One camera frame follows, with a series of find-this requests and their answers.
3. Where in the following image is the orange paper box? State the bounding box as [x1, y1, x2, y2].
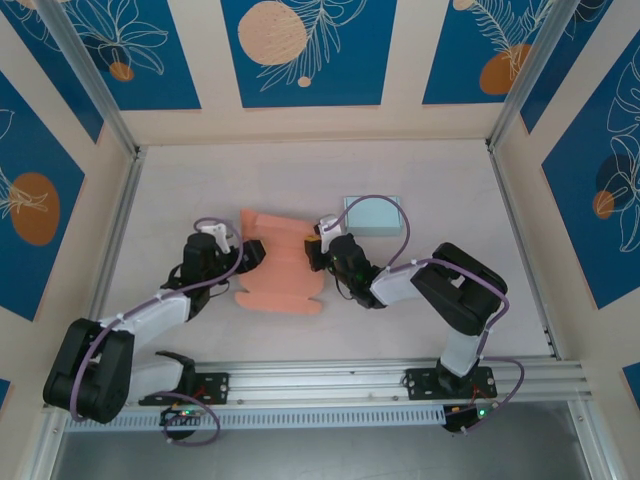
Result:
[233, 208, 326, 319]

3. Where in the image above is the light blue paper box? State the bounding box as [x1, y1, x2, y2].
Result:
[342, 194, 404, 239]

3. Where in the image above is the grey metal sheet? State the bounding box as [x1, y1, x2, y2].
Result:
[49, 402, 609, 480]

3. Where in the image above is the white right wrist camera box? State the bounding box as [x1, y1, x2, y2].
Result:
[314, 213, 346, 254]

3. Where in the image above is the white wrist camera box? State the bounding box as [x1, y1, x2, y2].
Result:
[197, 222, 232, 254]
[314, 213, 346, 254]

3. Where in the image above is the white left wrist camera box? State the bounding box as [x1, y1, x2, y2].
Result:
[197, 222, 232, 254]

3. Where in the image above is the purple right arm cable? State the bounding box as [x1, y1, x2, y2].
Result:
[327, 193, 526, 436]

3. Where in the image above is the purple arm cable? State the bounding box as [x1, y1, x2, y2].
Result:
[327, 193, 526, 436]
[69, 216, 246, 446]

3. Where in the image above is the aluminium mounting rail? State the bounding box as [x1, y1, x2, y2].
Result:
[42, 355, 599, 412]

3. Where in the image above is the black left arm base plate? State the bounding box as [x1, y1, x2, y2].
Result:
[138, 372, 231, 407]

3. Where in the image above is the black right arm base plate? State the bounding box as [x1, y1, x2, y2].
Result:
[403, 367, 499, 401]

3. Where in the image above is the white slotted cable duct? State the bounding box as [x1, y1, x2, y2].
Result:
[63, 405, 449, 432]

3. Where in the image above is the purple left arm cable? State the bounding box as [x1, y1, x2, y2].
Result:
[69, 216, 246, 446]

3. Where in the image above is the aluminium corner post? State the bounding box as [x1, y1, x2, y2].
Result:
[34, 0, 141, 159]
[487, 0, 589, 151]

